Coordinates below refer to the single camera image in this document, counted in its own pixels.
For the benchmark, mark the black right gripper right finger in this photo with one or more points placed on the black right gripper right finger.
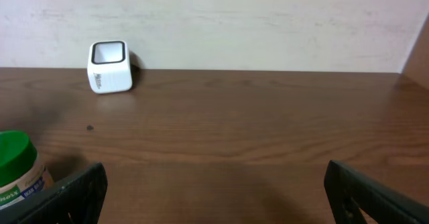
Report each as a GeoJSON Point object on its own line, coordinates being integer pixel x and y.
{"type": "Point", "coordinates": [350, 193]}

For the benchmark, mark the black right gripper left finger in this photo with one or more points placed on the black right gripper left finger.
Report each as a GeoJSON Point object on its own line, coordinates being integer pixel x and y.
{"type": "Point", "coordinates": [78, 198]}

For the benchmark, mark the green lid seasoning jar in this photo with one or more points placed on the green lid seasoning jar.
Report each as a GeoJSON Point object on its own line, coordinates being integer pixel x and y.
{"type": "Point", "coordinates": [22, 171]}

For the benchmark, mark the white barcode scanner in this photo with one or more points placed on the white barcode scanner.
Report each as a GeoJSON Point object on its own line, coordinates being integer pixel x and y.
{"type": "Point", "coordinates": [109, 67]}

